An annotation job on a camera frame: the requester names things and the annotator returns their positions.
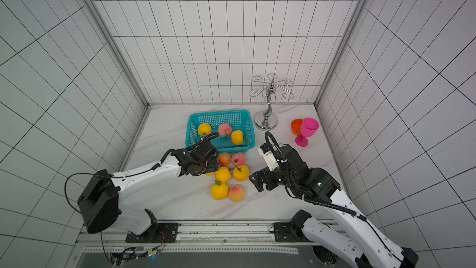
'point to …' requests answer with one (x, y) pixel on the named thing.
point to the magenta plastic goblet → (308, 127)
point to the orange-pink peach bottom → (236, 193)
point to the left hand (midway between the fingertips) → (207, 169)
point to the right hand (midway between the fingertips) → (257, 168)
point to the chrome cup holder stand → (266, 120)
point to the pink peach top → (238, 159)
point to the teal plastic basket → (235, 129)
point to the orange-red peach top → (224, 159)
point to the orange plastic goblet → (296, 126)
